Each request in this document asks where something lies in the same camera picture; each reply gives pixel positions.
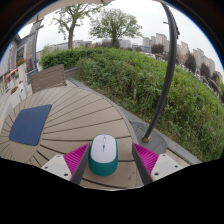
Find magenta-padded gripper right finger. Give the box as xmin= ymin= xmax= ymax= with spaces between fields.
xmin=131 ymin=142 xmax=188 ymax=186

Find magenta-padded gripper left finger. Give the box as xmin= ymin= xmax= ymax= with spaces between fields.
xmin=41 ymin=143 xmax=92 ymax=186

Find white and teal computer mouse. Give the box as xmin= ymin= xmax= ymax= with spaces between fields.
xmin=87 ymin=133 xmax=119 ymax=177

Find dark blue mouse pad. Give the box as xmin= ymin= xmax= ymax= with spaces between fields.
xmin=8 ymin=103 xmax=53 ymax=147

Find grey parasol base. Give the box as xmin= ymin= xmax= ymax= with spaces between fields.
xmin=129 ymin=120 xmax=169 ymax=156

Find grey slatted wooden chair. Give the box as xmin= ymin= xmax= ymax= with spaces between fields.
xmin=30 ymin=63 xmax=68 ymax=94

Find dark curved parasol pole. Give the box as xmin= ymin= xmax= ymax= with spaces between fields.
xmin=142 ymin=2 xmax=181 ymax=144

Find low white flower planter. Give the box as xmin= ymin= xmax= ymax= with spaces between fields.
xmin=8 ymin=85 xmax=25 ymax=108

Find tall white flower planter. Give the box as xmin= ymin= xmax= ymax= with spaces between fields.
xmin=15 ymin=58 xmax=29 ymax=84

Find distant apartment buildings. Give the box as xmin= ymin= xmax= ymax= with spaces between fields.
xmin=43 ymin=32 xmax=224 ymax=84

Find bare-trunked leaning tree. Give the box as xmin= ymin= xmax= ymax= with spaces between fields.
xmin=49 ymin=3 xmax=101 ymax=50

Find round leafy tree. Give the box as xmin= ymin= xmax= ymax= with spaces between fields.
xmin=88 ymin=7 xmax=144 ymax=48

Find beige parasol canopy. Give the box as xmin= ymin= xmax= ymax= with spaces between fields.
xmin=24 ymin=0 xmax=113 ymax=26

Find grey lamp post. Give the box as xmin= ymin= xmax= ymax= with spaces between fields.
xmin=30 ymin=18 xmax=45 ymax=73

